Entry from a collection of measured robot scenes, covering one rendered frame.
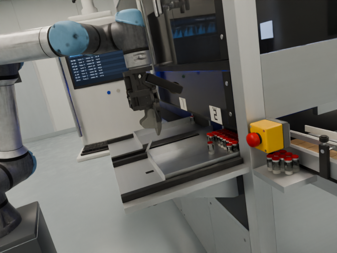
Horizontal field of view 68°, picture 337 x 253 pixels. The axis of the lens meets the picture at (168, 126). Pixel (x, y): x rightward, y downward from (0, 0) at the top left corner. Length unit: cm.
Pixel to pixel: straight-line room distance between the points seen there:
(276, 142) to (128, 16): 51
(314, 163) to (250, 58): 33
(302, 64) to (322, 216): 57
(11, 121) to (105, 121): 76
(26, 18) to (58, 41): 575
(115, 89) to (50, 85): 467
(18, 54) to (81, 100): 96
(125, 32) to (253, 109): 42
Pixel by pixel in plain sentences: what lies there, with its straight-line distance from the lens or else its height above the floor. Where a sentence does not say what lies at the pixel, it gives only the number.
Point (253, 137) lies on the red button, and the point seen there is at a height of 101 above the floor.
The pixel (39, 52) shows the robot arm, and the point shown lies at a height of 132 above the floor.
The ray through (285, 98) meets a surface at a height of 107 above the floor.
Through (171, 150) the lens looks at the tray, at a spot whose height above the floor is 88.
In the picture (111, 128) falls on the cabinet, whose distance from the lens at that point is 168.
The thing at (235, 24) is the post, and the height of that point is 130.
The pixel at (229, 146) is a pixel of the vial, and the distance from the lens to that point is 88.
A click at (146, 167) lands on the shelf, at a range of 94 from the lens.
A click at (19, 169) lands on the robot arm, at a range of 108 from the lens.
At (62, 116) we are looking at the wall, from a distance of 629.
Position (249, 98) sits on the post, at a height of 110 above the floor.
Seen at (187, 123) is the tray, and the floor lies 88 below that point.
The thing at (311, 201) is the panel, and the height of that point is 68.
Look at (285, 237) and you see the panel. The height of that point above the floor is 58.
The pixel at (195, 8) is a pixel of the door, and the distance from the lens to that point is 97.
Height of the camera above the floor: 125
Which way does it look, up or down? 15 degrees down
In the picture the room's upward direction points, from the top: 11 degrees counter-clockwise
